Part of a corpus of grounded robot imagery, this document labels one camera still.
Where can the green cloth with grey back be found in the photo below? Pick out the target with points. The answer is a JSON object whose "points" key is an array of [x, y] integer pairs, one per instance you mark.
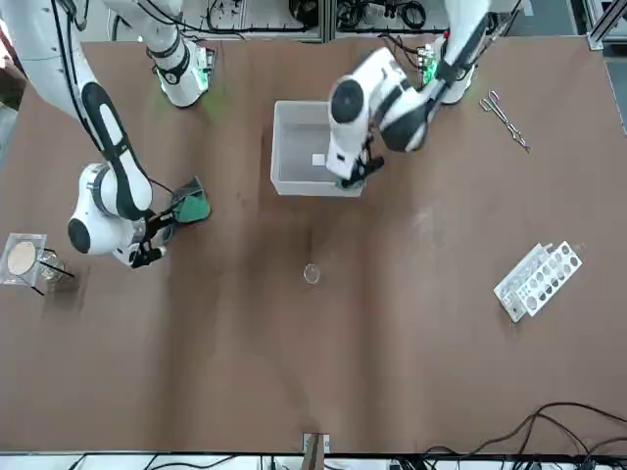
{"points": [[193, 208]]}

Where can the metal crucible tongs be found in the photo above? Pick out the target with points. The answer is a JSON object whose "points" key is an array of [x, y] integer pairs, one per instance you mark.
{"points": [[504, 119]]}

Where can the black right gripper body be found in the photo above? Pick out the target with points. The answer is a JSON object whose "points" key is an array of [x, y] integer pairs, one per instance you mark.
{"points": [[158, 226]]}

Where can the aluminium frame post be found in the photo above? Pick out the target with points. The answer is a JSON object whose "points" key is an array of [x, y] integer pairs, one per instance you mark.
{"points": [[327, 22], [313, 453]]}

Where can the grey plastic box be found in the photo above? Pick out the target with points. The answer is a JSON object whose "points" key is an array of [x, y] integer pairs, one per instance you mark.
{"points": [[318, 188]]}

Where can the small white label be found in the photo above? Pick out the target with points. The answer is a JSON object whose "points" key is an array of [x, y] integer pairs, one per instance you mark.
{"points": [[318, 159]]}

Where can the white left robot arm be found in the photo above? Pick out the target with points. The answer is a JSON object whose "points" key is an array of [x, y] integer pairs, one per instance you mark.
{"points": [[382, 66]]}

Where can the aluminium frame rail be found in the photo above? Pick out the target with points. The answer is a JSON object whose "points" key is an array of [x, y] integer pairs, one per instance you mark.
{"points": [[600, 34]]}

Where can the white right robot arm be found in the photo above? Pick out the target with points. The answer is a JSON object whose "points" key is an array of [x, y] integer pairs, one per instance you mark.
{"points": [[49, 59]]}

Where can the black tripod stand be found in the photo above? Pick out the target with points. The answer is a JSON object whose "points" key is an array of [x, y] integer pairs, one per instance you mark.
{"points": [[59, 272]]}

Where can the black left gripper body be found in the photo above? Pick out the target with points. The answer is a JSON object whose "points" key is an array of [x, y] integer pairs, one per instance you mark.
{"points": [[368, 156]]}

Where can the small glass beaker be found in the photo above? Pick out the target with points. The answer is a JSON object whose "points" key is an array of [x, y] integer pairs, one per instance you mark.
{"points": [[306, 274]]}

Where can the glass alcohol burner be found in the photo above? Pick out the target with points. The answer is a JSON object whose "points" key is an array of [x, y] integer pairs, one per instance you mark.
{"points": [[55, 259]]}

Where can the white test tube rack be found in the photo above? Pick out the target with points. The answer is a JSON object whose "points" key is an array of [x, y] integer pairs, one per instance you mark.
{"points": [[544, 284]]}

